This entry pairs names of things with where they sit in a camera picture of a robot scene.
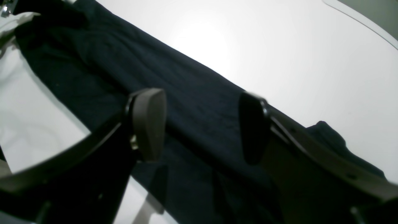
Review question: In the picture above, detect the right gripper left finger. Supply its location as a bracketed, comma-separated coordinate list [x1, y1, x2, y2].
[0, 88, 167, 224]

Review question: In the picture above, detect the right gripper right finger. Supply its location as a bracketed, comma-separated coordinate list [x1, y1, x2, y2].
[239, 92, 398, 224]

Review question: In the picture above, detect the black T-shirt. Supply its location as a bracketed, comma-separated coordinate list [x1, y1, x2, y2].
[14, 0, 387, 224]

